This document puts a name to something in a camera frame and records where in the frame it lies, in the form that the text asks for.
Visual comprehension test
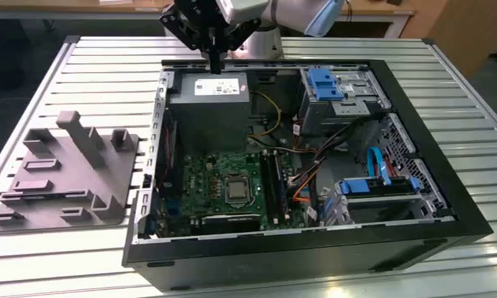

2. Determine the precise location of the black RAM slot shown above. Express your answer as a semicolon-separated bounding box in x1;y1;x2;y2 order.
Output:
259;150;274;224

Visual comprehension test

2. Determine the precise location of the grey parts rack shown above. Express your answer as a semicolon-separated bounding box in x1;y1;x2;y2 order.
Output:
0;110;145;233

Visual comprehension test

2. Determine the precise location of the blue carrier with disk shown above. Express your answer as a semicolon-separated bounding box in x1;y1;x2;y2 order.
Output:
338;176;421;198

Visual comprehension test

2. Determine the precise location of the black PC case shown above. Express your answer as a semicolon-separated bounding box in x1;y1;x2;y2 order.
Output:
121;58;494;292

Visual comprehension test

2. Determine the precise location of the orange wire bundle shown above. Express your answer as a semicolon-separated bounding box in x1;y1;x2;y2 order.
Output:
291;169;319;204

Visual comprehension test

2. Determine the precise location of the CPU socket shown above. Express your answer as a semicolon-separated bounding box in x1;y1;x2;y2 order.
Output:
222;174;257;209

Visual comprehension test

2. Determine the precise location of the blue SATA wire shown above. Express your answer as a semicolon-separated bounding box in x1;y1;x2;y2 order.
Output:
366;146;393;186
317;197;333;225

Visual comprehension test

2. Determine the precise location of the wooden cabinet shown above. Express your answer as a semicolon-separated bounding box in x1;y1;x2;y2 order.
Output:
413;0;497;78

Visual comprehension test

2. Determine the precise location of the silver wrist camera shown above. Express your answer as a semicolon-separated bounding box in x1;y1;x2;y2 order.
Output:
215;0;270;25

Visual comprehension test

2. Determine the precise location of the silver disk bay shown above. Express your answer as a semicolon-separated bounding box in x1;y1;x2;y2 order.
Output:
333;178;442;227

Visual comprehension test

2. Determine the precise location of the black cable bundle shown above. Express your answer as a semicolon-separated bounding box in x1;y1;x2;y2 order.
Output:
289;116;367;187

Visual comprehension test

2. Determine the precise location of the metal drive cage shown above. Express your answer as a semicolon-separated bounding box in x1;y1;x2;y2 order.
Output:
297;66;393;134

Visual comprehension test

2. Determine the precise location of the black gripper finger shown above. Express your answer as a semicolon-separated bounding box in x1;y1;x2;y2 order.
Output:
214;17;263;75
157;5;217;75

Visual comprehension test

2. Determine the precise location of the green motherboard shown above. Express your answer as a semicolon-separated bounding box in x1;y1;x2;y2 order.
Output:
158;150;315;237

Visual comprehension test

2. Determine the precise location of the silver CPU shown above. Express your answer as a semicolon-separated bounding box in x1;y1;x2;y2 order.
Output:
226;181;250;200

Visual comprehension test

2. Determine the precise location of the black graphics card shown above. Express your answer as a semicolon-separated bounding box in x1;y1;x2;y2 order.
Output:
189;214;261;235

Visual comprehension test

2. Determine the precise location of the grey power supply unit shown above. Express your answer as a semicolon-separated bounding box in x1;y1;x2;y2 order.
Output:
167;73;251;155

